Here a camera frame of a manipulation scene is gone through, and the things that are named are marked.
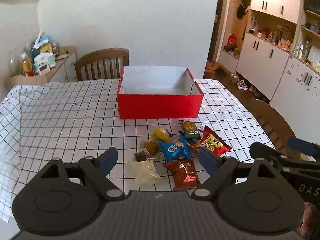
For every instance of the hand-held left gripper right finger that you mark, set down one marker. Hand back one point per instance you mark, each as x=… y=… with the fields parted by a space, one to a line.
x=208 y=161

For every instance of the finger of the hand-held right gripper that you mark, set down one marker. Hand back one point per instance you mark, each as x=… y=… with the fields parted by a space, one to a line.
x=302 y=145
x=260 y=150

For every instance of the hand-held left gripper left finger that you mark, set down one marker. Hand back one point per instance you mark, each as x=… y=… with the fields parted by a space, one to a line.
x=110 y=158

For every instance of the red snack packet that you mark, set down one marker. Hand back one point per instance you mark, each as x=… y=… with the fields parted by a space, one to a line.
x=213 y=142

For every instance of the brown cookie packet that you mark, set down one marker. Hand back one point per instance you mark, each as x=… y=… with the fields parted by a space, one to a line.
x=183 y=172

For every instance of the small dark chocolate packet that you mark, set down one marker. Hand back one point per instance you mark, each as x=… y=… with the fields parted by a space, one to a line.
x=140 y=156

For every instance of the blue snack packet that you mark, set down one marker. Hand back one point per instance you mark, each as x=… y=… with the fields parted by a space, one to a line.
x=173 y=148

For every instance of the dark green snack packet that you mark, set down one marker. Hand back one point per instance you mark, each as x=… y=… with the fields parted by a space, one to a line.
x=190 y=128

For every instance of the cream snack packet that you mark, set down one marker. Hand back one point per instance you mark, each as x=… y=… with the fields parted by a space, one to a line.
x=145 y=172

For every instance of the braised egg packet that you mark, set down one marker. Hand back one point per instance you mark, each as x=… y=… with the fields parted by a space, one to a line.
x=151 y=147

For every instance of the yellow snack packet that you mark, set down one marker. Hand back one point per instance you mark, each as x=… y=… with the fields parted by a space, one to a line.
x=161 y=134

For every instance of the red cardboard box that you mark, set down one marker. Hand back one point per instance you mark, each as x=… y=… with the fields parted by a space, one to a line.
x=157 y=105

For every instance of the person's right hand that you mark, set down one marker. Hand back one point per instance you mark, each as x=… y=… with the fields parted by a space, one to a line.
x=311 y=220

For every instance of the white checked tablecloth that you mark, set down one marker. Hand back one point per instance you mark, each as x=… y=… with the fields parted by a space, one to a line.
x=62 y=130

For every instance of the white sneakers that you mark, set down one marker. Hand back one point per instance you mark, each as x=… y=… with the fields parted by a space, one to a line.
x=242 y=85

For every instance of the beige shoes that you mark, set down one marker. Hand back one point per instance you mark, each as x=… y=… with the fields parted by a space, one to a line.
x=233 y=78

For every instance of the dark shoes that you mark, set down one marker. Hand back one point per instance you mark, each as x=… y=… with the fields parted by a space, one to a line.
x=221 y=71

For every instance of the orange slippers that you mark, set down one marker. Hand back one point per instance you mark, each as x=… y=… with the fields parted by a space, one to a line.
x=210 y=66

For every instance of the wooden slat-back chair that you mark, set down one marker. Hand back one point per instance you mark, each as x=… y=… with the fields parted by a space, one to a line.
x=100 y=55

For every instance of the wooden side cabinet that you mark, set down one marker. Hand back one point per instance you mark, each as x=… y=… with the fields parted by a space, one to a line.
x=62 y=65

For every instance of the white kitchen timer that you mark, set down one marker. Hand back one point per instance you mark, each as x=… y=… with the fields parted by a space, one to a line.
x=43 y=69

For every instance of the red gift bag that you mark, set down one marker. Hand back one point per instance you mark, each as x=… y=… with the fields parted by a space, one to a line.
x=232 y=40

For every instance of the white tissue pack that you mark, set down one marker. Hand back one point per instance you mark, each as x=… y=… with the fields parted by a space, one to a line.
x=44 y=60

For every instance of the orange drink bottle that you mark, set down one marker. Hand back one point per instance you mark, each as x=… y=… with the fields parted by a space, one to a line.
x=27 y=66

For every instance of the yellow box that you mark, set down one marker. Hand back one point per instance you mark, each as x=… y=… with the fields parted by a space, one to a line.
x=46 y=48

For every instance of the white tube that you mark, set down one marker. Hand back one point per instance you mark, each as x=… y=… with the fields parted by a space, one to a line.
x=37 y=40

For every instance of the white wall cabinet unit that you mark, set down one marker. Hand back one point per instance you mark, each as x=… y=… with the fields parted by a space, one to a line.
x=262 y=57

